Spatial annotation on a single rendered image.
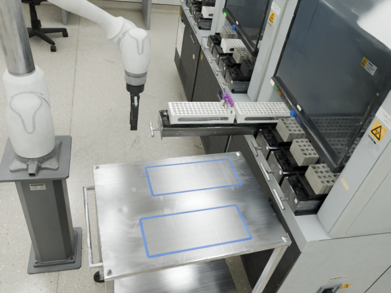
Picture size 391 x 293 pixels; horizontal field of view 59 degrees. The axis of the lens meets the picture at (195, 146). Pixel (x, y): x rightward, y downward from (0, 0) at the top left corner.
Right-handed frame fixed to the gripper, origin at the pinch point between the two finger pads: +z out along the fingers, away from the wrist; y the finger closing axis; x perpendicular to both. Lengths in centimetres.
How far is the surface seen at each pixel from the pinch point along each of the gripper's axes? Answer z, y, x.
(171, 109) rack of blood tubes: -7.0, -0.9, -16.4
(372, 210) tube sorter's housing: -10, -65, -76
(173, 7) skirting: 72, 350, -84
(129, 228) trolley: -2, -58, 6
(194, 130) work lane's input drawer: 0.3, -6.7, -26.7
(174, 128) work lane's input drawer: -1.0, -6.5, -17.5
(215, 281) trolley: 51, -53, -35
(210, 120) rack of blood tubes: -1.9, -2.0, -35.1
